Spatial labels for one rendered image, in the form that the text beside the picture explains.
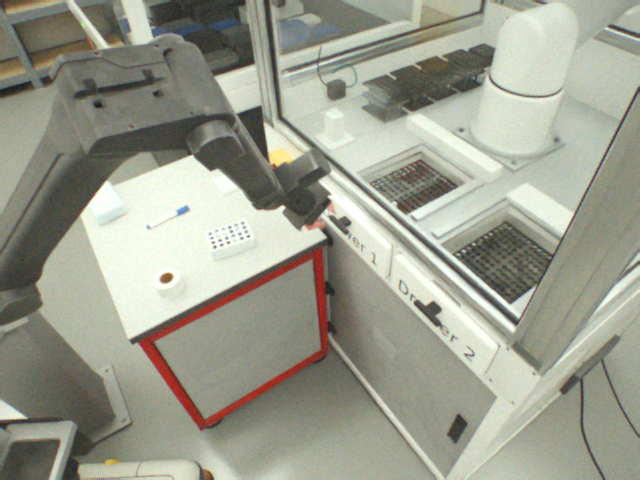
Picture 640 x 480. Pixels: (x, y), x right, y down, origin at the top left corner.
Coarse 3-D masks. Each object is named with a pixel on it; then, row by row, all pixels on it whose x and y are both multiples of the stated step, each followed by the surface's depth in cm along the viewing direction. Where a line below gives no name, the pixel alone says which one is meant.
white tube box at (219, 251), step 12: (216, 228) 121; (228, 228) 123; (240, 228) 121; (216, 240) 118; (228, 240) 118; (240, 240) 118; (252, 240) 119; (216, 252) 116; (228, 252) 118; (240, 252) 120
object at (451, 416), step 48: (336, 240) 128; (336, 288) 146; (384, 288) 115; (336, 336) 170; (384, 336) 129; (432, 336) 104; (384, 384) 148; (432, 384) 115; (480, 384) 95; (432, 432) 130; (480, 432) 103
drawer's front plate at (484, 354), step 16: (400, 256) 96; (400, 272) 97; (416, 272) 92; (400, 288) 100; (416, 288) 94; (432, 288) 90; (448, 304) 87; (448, 320) 88; (464, 320) 84; (448, 336) 91; (464, 336) 86; (480, 336) 82; (464, 352) 88; (480, 352) 83; (480, 368) 86
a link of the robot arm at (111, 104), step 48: (144, 48) 34; (192, 48) 37; (96, 96) 32; (144, 96) 33; (192, 96) 35; (48, 144) 34; (96, 144) 30; (144, 144) 34; (48, 192) 36; (96, 192) 40; (0, 240) 43; (48, 240) 44; (0, 288) 47
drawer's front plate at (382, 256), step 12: (336, 204) 109; (348, 204) 108; (324, 216) 119; (336, 216) 113; (348, 216) 107; (360, 216) 105; (336, 228) 116; (348, 228) 110; (360, 228) 104; (372, 228) 102; (348, 240) 113; (360, 240) 107; (372, 240) 101; (384, 240) 99; (360, 252) 110; (384, 252) 99; (372, 264) 107; (384, 264) 102; (384, 276) 105
